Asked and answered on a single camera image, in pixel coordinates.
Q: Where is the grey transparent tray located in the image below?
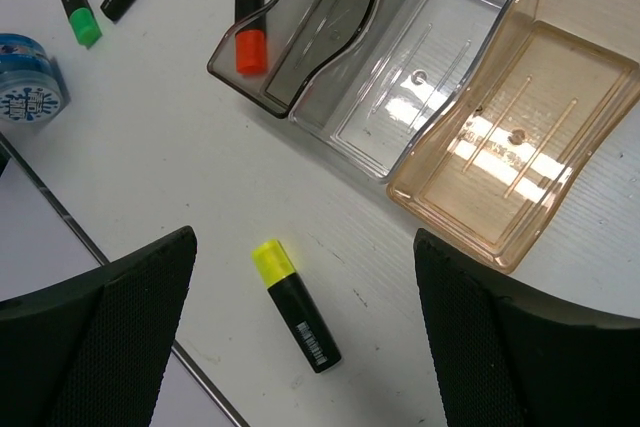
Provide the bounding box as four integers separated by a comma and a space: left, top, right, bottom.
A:
207, 0, 381, 119

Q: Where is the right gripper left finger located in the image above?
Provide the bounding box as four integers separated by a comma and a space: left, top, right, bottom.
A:
1, 226, 197, 426

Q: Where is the clear transparent tray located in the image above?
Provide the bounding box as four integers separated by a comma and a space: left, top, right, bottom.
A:
289, 0, 509, 182

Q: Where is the orange highlighter marker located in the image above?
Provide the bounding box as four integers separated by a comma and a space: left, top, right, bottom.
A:
233, 0, 269, 77

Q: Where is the blue cleaning gel jar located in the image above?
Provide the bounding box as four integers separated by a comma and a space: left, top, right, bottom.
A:
1, 33, 68, 125

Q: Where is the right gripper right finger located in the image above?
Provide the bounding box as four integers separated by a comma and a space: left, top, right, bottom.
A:
413, 229, 639, 426

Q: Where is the green highlighter marker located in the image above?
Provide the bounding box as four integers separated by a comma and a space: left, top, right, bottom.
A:
61, 0, 102, 49

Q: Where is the yellow highlighter marker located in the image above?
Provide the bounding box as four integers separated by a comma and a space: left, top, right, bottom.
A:
252, 239, 342, 374

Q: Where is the amber transparent tray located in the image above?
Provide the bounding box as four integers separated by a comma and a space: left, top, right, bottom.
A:
387, 0, 639, 273

